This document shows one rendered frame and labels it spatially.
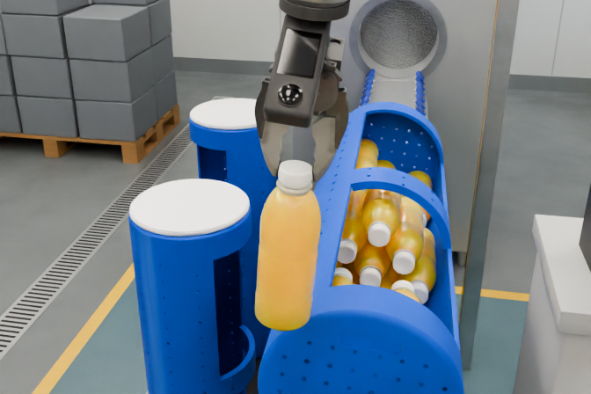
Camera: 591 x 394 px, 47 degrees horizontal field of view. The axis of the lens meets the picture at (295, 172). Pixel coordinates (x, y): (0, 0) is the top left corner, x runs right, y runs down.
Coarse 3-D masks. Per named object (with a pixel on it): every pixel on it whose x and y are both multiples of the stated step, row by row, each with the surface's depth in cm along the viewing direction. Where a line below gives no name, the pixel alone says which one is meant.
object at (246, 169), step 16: (192, 128) 215; (208, 128) 209; (256, 128) 210; (208, 144) 211; (224, 144) 209; (240, 144) 209; (256, 144) 211; (208, 160) 236; (224, 160) 240; (240, 160) 211; (256, 160) 213; (208, 176) 238; (224, 176) 242; (240, 176) 213; (256, 176) 216; (272, 176) 221; (256, 192) 218; (256, 208) 220; (256, 224) 222; (256, 240) 225; (256, 256) 227; (256, 272) 230; (256, 320) 237; (256, 336) 240; (256, 352) 243
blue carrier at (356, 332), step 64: (384, 128) 169; (320, 192) 132; (320, 256) 105; (448, 256) 125; (320, 320) 90; (384, 320) 88; (448, 320) 114; (320, 384) 94; (384, 384) 92; (448, 384) 90
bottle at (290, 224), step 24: (288, 192) 77; (312, 192) 79; (264, 216) 79; (288, 216) 77; (312, 216) 78; (264, 240) 79; (288, 240) 78; (312, 240) 79; (264, 264) 81; (288, 264) 79; (312, 264) 81; (264, 288) 82; (288, 288) 81; (312, 288) 83; (264, 312) 83; (288, 312) 82
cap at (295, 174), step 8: (288, 160) 79; (296, 160) 79; (280, 168) 77; (288, 168) 77; (296, 168) 77; (304, 168) 77; (280, 176) 77; (288, 176) 76; (296, 176) 76; (304, 176) 76; (288, 184) 76; (296, 184) 76; (304, 184) 77
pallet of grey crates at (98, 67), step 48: (0, 0) 413; (48, 0) 407; (96, 0) 445; (144, 0) 438; (0, 48) 427; (48, 48) 419; (96, 48) 414; (144, 48) 437; (0, 96) 440; (48, 96) 434; (96, 96) 427; (144, 96) 444; (48, 144) 447; (144, 144) 465
